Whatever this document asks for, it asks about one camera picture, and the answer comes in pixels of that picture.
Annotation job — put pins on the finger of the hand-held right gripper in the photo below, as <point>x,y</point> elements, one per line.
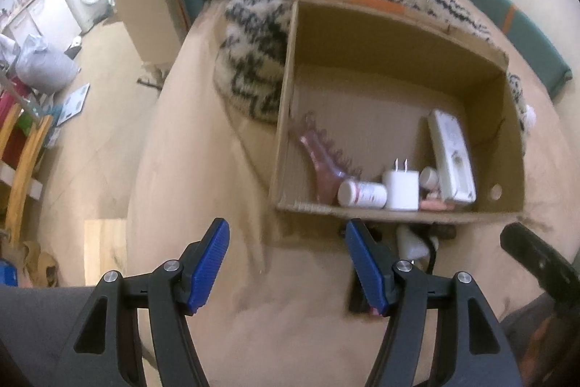
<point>539,255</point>

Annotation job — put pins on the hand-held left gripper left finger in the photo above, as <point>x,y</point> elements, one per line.
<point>208,264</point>

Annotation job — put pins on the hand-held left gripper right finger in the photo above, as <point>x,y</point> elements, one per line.
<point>369,269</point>

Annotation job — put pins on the white pill bottle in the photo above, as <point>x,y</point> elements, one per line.
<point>362,193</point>

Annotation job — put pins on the white charger plug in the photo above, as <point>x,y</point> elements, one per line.
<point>401,187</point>

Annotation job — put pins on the small white labelled bottle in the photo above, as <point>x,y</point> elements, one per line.
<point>428,177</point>

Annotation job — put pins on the pink translucent hair comb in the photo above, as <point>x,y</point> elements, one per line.
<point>324,160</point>

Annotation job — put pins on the long white box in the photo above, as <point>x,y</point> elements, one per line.
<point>453,160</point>

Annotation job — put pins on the cardboard box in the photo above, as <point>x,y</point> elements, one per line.
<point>385,97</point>

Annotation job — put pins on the white and black device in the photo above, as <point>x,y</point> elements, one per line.
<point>412,244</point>

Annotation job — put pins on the light wooden board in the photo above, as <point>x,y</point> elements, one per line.
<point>106,251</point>

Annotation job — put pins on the tan slippers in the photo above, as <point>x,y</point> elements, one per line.
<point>40,267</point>

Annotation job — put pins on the yellow wooden shelf rack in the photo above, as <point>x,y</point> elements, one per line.
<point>22,169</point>

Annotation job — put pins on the bathroom scale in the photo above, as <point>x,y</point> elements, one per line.
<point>74,103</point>

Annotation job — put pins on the black and white knitted blanket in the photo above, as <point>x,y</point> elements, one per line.
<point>253,47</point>

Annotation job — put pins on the beige bedside cabinet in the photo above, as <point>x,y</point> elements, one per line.
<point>145,15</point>

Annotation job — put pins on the grey laundry bag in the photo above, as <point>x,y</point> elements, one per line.
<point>45,65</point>

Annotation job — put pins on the white kitchen counter cabinet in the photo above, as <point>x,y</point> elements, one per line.
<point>40,15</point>

